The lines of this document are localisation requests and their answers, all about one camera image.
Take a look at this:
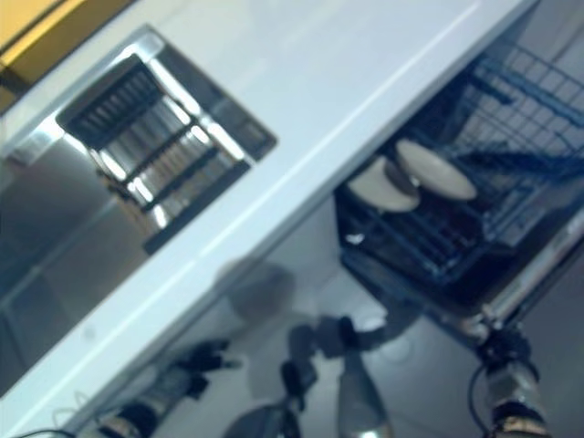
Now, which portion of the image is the stainless steel sink basin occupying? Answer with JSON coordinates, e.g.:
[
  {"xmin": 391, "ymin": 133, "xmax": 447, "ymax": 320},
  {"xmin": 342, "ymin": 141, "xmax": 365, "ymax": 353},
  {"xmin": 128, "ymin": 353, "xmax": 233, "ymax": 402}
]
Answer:
[{"xmin": 0, "ymin": 25, "xmax": 279, "ymax": 366}]

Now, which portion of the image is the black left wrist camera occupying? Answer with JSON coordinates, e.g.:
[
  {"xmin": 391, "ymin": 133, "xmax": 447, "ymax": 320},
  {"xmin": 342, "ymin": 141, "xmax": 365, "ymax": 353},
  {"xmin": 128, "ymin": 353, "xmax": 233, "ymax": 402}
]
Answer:
[{"xmin": 186, "ymin": 376, "xmax": 210, "ymax": 399}]

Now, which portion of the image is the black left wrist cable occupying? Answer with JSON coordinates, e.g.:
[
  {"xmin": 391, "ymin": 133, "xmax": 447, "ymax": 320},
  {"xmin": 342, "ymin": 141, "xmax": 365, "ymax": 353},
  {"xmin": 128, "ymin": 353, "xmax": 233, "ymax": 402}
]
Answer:
[{"xmin": 17, "ymin": 401, "xmax": 120, "ymax": 438}]

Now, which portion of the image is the black dish drying rack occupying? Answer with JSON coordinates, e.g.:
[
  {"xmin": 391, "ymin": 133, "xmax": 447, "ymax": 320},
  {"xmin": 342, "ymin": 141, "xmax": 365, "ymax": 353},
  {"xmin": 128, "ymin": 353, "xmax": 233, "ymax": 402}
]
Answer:
[{"xmin": 57, "ymin": 54, "xmax": 253, "ymax": 256}]

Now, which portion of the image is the dark window frame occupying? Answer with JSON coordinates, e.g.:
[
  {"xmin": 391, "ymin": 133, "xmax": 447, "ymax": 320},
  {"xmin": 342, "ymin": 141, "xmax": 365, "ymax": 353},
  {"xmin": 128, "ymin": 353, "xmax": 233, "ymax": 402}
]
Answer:
[{"xmin": 0, "ymin": 0, "xmax": 133, "ymax": 115}]

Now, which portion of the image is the right robot hand dark palm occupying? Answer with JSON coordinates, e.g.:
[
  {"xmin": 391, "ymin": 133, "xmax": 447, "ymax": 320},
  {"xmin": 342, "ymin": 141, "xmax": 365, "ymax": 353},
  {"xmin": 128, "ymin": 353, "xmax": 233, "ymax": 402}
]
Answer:
[{"xmin": 474, "ymin": 326, "xmax": 533, "ymax": 367}]

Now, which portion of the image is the dark wire dishwasher rack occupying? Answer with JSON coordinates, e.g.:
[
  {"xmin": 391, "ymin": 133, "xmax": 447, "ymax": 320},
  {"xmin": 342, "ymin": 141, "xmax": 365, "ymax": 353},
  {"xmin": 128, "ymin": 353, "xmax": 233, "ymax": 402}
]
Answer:
[{"xmin": 337, "ymin": 40, "xmax": 584, "ymax": 279}]

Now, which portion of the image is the left robot hand dark palm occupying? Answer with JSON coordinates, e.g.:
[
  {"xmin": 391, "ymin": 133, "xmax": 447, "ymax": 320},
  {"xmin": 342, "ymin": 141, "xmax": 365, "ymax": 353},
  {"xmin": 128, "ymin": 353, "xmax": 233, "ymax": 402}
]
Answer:
[{"xmin": 176, "ymin": 339, "xmax": 242, "ymax": 374}]

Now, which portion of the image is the cream ceramic plate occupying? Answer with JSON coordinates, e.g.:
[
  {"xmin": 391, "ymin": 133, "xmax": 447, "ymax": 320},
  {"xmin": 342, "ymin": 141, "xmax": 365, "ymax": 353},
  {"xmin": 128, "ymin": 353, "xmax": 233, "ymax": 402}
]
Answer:
[
  {"xmin": 349, "ymin": 157, "xmax": 420, "ymax": 214},
  {"xmin": 394, "ymin": 140, "xmax": 478, "ymax": 201}
]

